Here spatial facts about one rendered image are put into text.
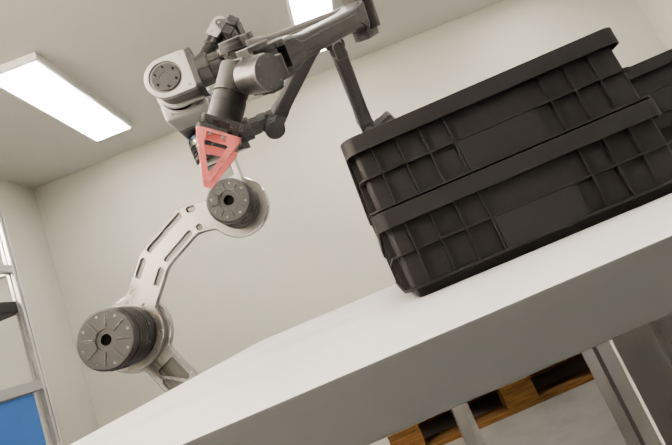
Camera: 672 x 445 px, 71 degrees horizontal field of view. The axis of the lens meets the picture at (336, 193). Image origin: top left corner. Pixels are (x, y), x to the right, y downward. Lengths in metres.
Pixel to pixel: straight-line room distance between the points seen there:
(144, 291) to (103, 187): 3.37
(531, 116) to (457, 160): 0.11
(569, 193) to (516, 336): 0.39
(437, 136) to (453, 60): 4.21
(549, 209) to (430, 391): 0.40
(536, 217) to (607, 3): 5.02
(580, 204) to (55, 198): 4.86
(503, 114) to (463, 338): 0.43
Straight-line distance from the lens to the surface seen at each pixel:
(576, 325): 0.31
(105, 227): 4.87
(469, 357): 0.30
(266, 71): 0.74
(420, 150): 0.64
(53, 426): 2.90
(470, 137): 0.65
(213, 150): 0.84
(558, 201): 0.66
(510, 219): 0.64
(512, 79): 0.68
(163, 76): 1.38
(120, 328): 1.52
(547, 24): 5.27
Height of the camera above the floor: 0.74
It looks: 12 degrees up
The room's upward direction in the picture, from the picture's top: 23 degrees counter-clockwise
